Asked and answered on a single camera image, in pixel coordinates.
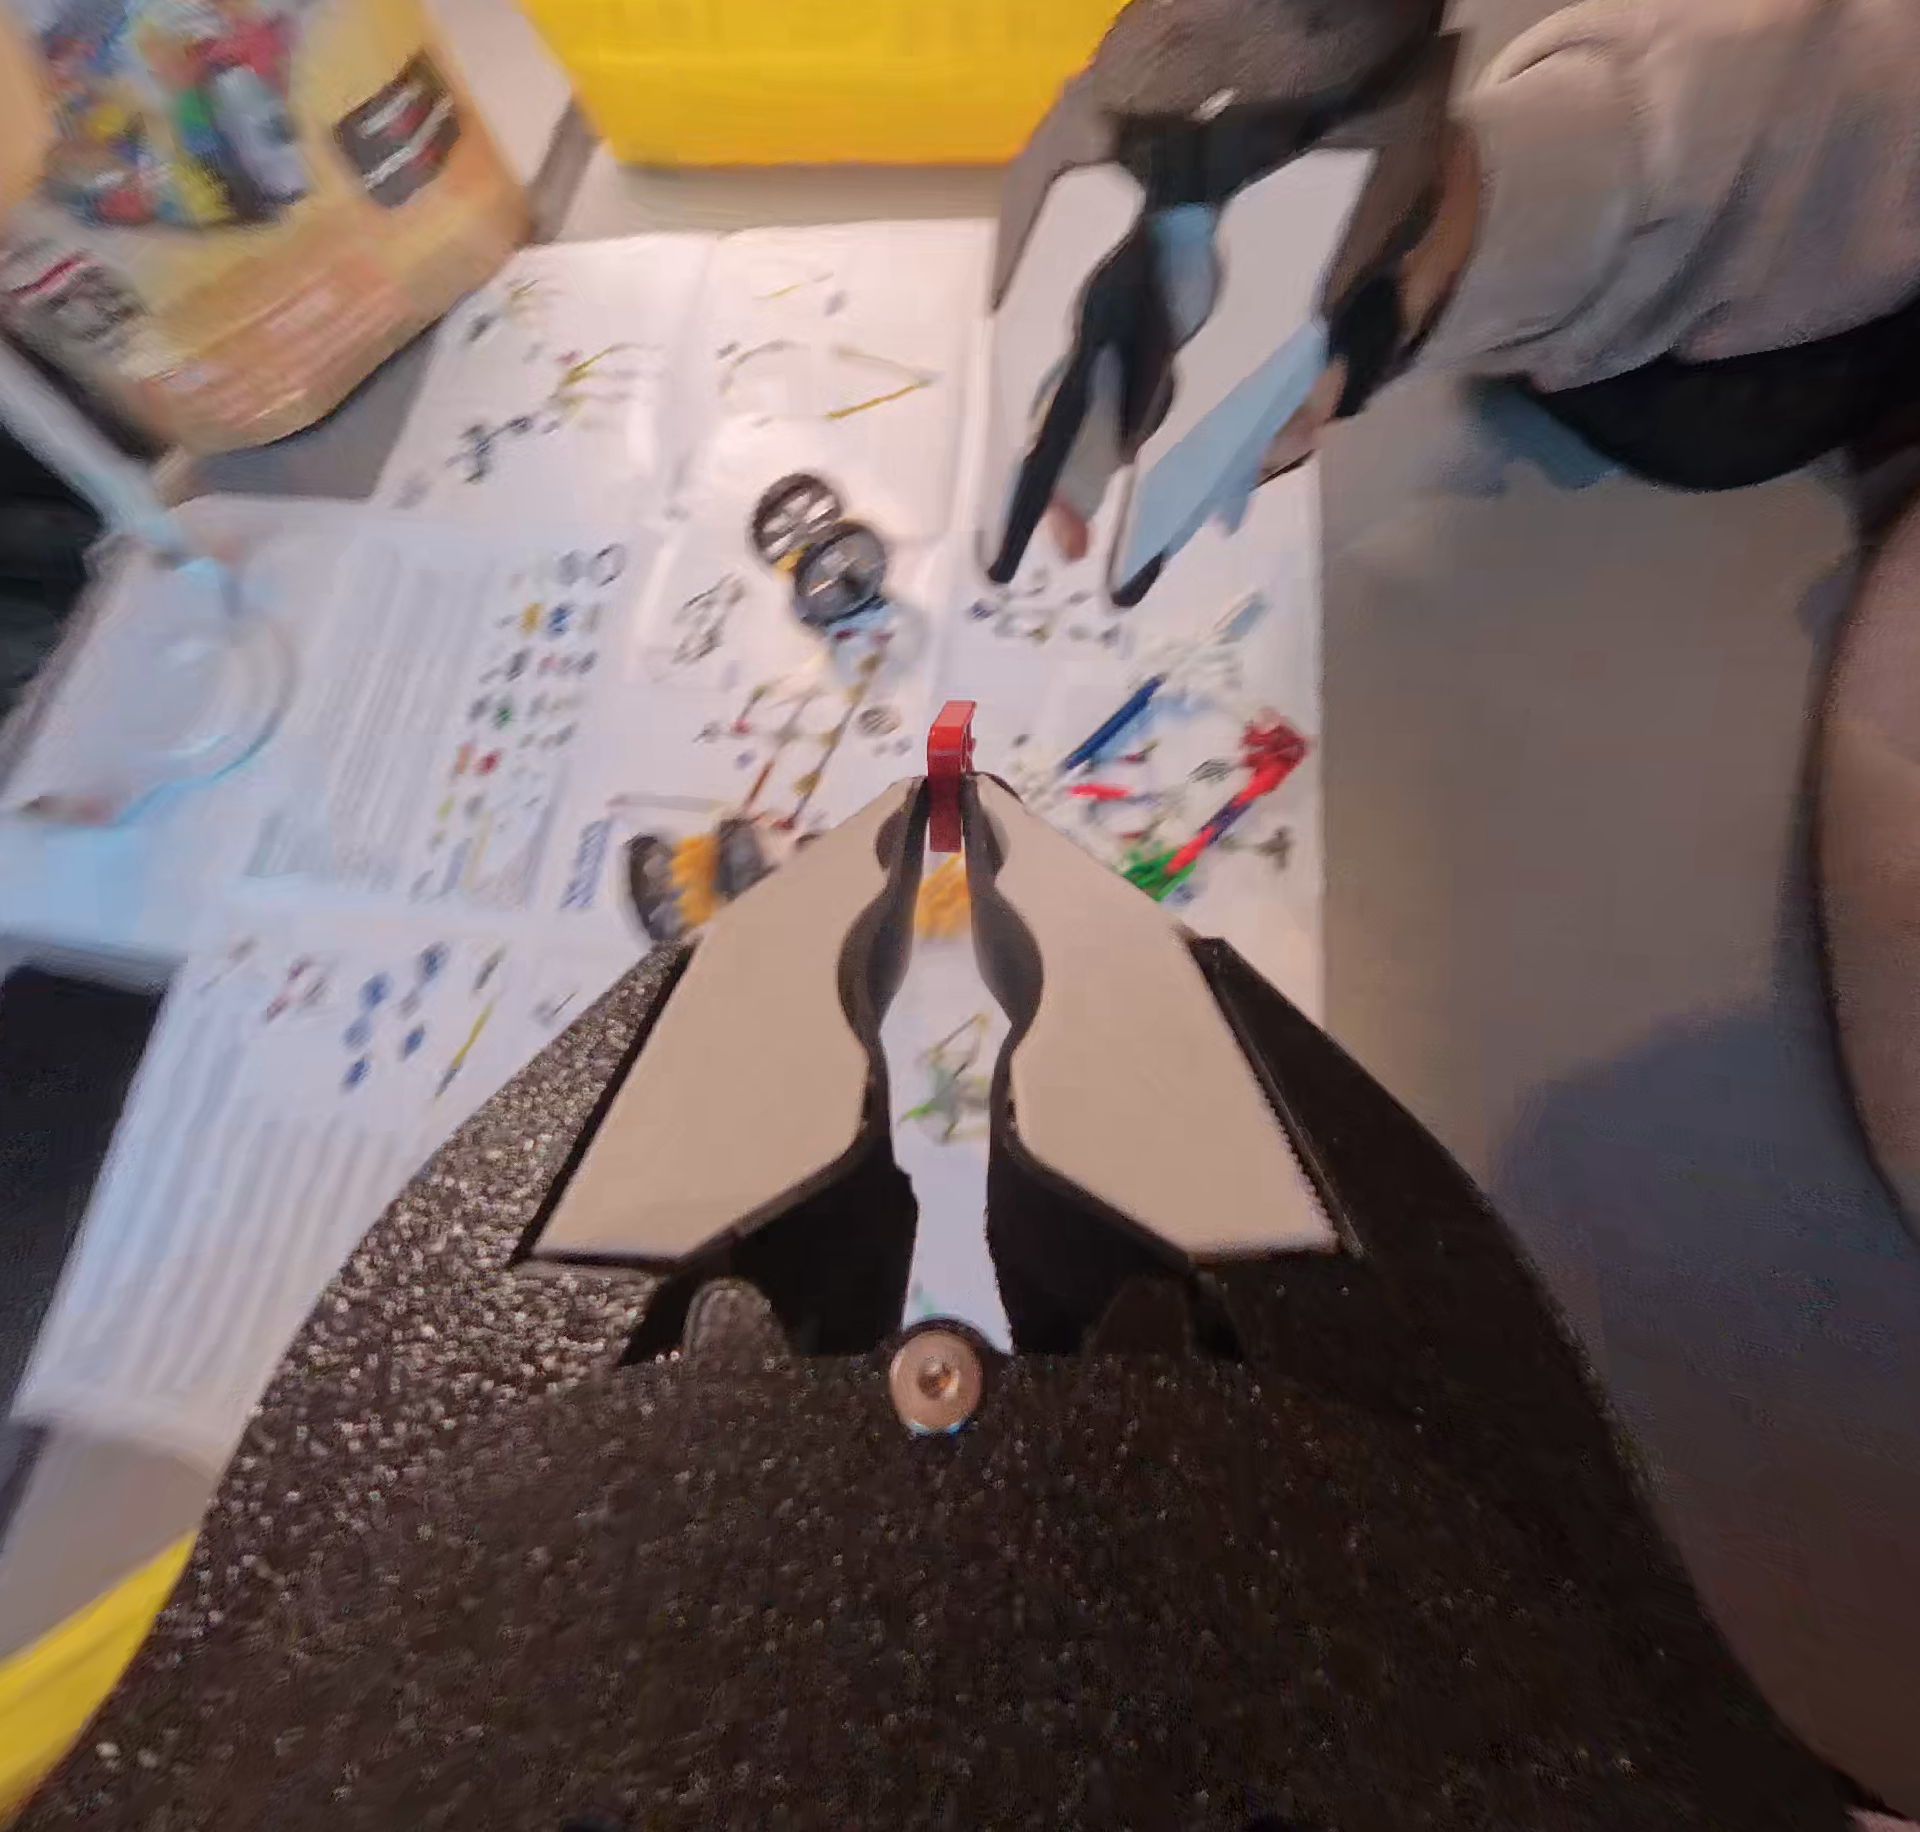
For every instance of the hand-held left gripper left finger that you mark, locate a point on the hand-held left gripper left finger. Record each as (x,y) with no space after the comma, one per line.
(717,1097)

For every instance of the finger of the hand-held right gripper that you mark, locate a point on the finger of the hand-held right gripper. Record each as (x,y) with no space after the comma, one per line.
(1260,365)
(1058,255)

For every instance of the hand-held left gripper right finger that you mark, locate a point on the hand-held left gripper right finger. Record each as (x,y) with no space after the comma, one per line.
(1139,1097)

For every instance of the green connector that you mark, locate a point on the green connector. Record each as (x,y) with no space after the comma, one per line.
(1159,868)

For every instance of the purple connector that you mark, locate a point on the purple connector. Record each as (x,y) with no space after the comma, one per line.
(1220,824)

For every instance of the small red clip connector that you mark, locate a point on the small red clip connector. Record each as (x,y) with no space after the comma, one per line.
(946,768)

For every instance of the person's right forearm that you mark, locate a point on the person's right forearm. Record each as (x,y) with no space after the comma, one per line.
(1682,167)

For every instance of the person's right hand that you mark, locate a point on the person's right hand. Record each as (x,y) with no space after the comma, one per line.
(1453,247)

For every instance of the toy wheel pair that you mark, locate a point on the toy wheel pair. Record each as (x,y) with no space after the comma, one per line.
(697,868)
(835,573)

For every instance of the white printed instruction sheet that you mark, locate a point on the white printed instruction sheet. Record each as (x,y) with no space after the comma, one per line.
(838,441)

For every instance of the stack of yellow plastic bins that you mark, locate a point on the stack of yellow plastic bins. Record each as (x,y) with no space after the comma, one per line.
(828,45)

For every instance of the dark cloth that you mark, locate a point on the dark cloth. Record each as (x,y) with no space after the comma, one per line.
(1723,422)

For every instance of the white metal stand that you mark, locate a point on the white metal stand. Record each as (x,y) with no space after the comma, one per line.
(179,725)

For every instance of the construction toy kit box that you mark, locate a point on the construction toy kit box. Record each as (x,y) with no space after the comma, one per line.
(298,210)

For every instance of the yellow plastic parts bin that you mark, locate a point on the yellow plastic parts bin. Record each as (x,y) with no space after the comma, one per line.
(79,1666)

